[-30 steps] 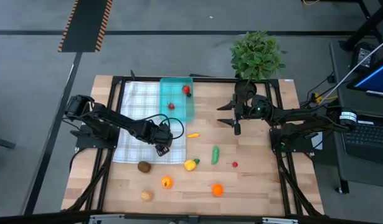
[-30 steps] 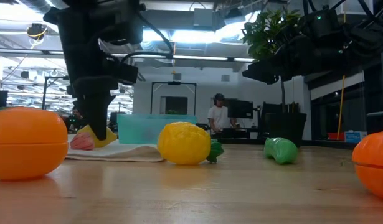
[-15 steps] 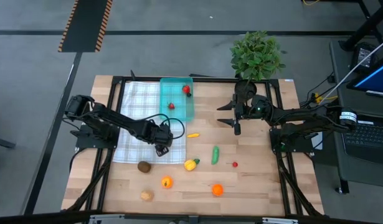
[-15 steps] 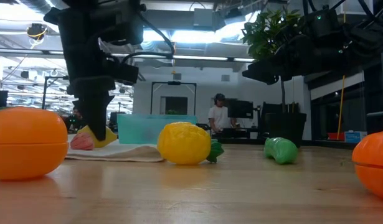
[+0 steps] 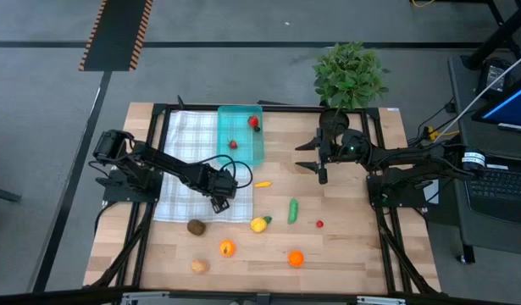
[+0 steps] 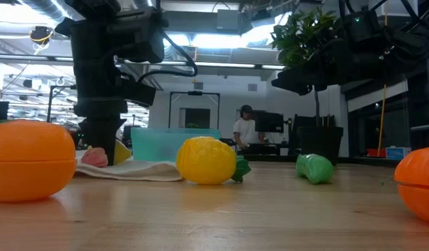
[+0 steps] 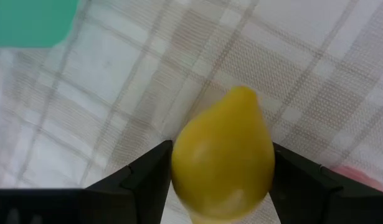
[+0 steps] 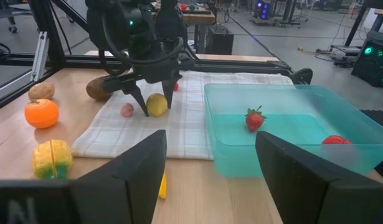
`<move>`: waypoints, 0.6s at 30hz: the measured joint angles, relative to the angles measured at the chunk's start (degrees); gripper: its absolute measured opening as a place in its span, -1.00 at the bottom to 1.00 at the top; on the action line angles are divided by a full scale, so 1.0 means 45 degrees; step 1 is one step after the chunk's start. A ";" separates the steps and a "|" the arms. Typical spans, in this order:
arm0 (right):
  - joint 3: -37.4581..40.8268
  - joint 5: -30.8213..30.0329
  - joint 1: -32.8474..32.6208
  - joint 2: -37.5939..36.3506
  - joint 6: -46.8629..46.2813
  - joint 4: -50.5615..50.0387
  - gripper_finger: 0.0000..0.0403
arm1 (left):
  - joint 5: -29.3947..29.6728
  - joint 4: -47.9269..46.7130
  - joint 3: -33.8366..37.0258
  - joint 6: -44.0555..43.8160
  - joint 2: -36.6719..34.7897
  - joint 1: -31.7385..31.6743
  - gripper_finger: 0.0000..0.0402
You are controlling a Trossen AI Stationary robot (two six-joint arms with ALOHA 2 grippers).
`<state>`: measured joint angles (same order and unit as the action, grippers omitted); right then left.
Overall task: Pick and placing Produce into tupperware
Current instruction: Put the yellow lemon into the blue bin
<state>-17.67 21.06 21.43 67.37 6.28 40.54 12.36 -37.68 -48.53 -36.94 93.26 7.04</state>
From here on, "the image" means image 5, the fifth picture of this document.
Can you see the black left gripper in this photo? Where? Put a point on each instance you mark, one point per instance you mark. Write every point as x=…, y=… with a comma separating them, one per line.
x=222, y=184

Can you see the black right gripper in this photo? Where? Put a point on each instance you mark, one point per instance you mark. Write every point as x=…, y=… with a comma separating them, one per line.
x=334, y=152

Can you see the brown toy kiwi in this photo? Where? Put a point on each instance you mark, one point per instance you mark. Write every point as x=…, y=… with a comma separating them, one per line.
x=196, y=227

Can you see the orange toy persimmon with stem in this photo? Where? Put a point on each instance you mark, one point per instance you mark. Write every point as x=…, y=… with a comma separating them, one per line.
x=227, y=248

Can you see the small yellow toy banana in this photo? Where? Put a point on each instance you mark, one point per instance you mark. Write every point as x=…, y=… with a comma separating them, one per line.
x=263, y=184

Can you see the green toy cucumber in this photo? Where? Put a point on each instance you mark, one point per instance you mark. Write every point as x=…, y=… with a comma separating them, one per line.
x=293, y=211

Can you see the red toy strawberry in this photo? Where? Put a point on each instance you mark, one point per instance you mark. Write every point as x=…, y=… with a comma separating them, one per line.
x=233, y=144

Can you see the tan toy potato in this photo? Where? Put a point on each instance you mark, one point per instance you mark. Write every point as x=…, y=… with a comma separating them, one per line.
x=200, y=266

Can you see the red toy tomato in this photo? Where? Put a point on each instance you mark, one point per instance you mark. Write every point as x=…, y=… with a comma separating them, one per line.
x=253, y=121

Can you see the small red toy cherry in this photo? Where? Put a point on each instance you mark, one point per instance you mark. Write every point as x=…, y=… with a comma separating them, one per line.
x=319, y=223

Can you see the orange toy tangerine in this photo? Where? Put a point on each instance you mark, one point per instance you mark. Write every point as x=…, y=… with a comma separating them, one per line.
x=296, y=258

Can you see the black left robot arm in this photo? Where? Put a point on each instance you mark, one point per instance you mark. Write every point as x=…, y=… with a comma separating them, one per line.
x=167, y=165

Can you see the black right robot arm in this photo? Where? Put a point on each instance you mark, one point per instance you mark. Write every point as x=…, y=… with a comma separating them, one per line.
x=404, y=156

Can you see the teal translucent tupperware container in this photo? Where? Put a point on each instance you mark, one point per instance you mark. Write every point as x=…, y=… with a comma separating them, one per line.
x=239, y=123

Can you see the white grey checkered cloth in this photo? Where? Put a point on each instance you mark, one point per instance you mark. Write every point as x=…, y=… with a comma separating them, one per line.
x=188, y=131

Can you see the green plant in black pot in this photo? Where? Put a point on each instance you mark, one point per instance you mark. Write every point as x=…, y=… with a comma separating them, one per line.
x=349, y=76

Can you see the yellow plug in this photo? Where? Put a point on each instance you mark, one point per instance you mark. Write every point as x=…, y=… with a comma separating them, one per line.
x=431, y=132

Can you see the black crossbar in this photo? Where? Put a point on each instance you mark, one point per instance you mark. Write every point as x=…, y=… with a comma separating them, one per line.
x=52, y=297

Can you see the dark laptop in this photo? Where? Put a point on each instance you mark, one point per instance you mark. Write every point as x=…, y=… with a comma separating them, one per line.
x=501, y=190

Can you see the black power adapter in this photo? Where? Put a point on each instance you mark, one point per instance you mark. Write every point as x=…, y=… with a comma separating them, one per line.
x=493, y=76

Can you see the black orange-striped floor mat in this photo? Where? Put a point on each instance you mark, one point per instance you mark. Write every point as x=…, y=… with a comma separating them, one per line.
x=116, y=34

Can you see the monitor with blue screen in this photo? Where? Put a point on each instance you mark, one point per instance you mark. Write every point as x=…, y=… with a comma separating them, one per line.
x=512, y=108

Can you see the dark metal leg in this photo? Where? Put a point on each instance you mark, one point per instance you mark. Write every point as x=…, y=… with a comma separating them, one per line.
x=1, y=193

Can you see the black stand leg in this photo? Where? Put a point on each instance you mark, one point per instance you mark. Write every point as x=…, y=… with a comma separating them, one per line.
x=497, y=38

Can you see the black aluminium table frame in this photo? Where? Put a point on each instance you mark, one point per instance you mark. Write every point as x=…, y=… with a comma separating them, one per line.
x=294, y=109

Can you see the silver mount bracket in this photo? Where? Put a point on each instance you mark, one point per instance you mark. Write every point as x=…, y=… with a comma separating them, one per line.
x=145, y=298
x=380, y=301

